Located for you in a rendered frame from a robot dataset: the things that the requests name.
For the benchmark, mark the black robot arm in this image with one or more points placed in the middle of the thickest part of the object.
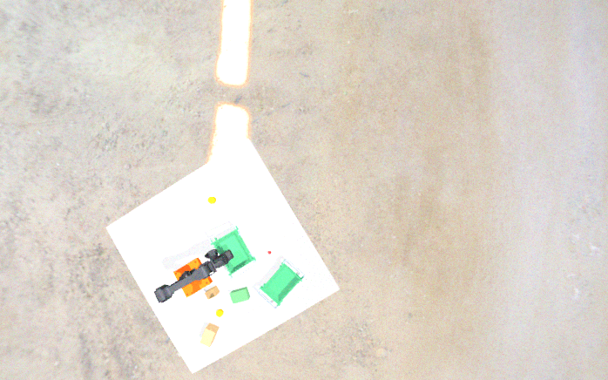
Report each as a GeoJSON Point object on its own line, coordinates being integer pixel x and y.
{"type": "Point", "coordinates": [204, 270]}

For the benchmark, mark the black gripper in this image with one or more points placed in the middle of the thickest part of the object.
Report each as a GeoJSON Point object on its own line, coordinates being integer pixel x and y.
{"type": "Point", "coordinates": [229, 254]}

